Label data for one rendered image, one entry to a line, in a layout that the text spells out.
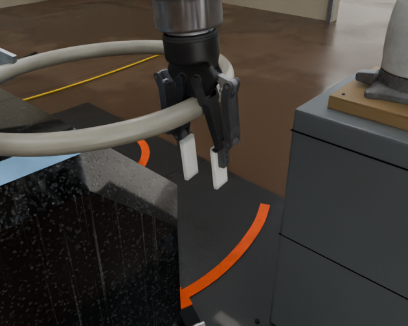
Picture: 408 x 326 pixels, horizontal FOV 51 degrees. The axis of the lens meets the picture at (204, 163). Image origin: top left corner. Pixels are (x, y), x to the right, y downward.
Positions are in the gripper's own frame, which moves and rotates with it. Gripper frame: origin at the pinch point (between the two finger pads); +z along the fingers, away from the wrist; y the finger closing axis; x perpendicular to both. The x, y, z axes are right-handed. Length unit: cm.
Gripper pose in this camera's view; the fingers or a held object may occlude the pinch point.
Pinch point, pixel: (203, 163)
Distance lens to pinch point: 66.7
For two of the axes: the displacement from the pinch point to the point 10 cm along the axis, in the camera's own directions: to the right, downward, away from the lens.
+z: 0.9, 8.7, 4.9
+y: -8.1, -2.2, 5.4
